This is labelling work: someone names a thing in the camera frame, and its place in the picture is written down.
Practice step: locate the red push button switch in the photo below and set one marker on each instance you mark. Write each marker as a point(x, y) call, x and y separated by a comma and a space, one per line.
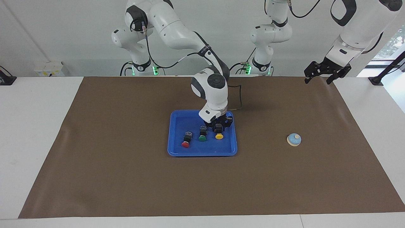
point(185, 144)

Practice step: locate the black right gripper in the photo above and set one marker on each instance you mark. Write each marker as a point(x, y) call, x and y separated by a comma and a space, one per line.
point(221, 119)

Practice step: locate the white wall socket box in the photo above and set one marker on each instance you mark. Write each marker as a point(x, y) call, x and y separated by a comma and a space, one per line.
point(49, 69)

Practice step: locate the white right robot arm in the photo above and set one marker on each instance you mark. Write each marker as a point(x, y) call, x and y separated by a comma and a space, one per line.
point(212, 91)

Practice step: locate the blue plastic tray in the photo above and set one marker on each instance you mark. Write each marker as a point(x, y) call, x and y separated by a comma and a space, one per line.
point(202, 150)

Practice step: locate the black table clamp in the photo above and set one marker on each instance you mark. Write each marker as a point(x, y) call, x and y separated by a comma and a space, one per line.
point(6, 79)

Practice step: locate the green push button switch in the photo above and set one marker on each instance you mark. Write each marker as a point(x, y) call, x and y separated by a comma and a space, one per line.
point(202, 138)

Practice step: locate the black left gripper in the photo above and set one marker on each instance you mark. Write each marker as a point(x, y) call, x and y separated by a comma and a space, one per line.
point(332, 68)

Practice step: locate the window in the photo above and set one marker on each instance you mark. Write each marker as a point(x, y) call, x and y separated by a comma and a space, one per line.
point(395, 41)

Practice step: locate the brown table mat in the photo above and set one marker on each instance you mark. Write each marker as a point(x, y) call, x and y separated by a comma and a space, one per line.
point(202, 183)

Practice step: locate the black camera stand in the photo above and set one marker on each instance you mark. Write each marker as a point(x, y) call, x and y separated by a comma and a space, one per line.
point(376, 79)

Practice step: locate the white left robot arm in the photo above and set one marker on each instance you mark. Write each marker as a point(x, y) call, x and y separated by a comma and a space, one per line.
point(269, 34)

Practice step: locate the yellow push button switch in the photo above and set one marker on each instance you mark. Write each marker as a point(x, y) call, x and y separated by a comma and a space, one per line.
point(219, 136)

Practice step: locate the blue service bell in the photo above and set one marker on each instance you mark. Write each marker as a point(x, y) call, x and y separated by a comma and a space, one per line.
point(294, 140)

